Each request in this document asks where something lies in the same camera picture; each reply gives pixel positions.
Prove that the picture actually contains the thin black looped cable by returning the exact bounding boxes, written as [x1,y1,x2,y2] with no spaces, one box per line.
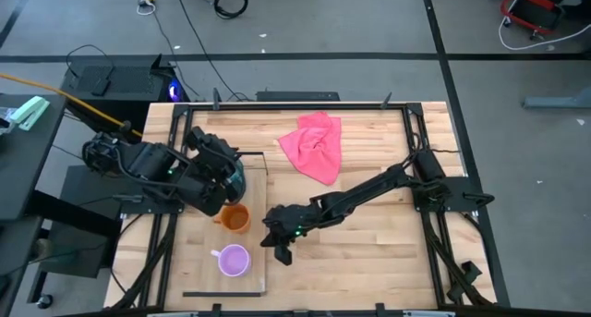
[66,43,115,80]

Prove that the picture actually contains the orange plastic mug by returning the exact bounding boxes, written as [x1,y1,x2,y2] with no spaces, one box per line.
[212,202,253,236]

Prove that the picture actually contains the long black floor cable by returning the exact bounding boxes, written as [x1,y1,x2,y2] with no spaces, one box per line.
[172,0,253,102]

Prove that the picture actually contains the teal translucent tumbler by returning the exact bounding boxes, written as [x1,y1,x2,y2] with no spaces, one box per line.
[228,161,247,203]

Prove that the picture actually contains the pink cloth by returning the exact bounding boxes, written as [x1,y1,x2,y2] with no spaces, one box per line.
[277,112,344,187]

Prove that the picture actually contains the red and black cart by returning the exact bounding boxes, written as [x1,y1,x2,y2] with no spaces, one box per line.
[501,0,566,36]

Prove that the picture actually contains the white cable with plug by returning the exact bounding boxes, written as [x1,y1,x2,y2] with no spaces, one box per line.
[136,0,161,17]

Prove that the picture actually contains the mint green stapler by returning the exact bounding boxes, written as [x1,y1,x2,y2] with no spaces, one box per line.
[9,95,51,132]

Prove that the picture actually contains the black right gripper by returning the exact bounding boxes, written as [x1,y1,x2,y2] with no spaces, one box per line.
[259,205,304,267]

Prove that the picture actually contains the grey metal table foot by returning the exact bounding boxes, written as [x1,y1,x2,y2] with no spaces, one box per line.
[522,88,591,111]

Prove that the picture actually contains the yellow cable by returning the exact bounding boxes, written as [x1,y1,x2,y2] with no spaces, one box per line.
[0,72,144,138]

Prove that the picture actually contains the black side desk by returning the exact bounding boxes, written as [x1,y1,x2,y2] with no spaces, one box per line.
[0,93,68,281]

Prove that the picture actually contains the clear plastic packet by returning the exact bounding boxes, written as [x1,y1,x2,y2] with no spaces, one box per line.
[0,106,18,136]

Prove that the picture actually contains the black metal table frame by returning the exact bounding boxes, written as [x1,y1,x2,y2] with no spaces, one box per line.
[108,101,498,317]

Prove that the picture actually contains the black power strip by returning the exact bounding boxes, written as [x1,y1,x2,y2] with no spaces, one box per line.
[256,91,342,103]

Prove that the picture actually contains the purple plastic mug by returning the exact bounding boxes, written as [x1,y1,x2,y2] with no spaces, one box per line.
[210,243,253,279]

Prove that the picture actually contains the coiled black cable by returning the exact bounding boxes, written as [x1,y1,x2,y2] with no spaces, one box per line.
[213,0,249,20]

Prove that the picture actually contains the black computer tower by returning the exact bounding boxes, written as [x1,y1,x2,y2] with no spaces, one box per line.
[59,53,188,148]

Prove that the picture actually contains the black equipment box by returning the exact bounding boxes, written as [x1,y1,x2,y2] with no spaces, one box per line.
[39,222,112,279]
[59,164,158,221]

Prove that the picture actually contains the small black adapter box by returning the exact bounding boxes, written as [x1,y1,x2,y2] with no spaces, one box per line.
[90,67,113,97]

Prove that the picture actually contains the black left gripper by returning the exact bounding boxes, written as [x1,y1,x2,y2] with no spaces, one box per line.
[176,126,243,217]

